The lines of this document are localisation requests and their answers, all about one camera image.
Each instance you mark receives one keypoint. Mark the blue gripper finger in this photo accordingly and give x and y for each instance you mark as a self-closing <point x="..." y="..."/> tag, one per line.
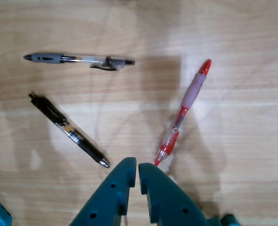
<point x="106" y="200"/>
<point x="172" y="202"/>

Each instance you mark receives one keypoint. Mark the black retractable gel pen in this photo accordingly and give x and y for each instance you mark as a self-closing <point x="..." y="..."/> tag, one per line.
<point x="82" y="141"/>

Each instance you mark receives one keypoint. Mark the red retractable pen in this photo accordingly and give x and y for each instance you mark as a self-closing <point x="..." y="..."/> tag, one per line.
<point x="193" y="91"/>

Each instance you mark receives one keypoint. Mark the grey grip retractable pen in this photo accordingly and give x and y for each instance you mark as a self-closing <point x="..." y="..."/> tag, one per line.
<point x="47" y="58"/>

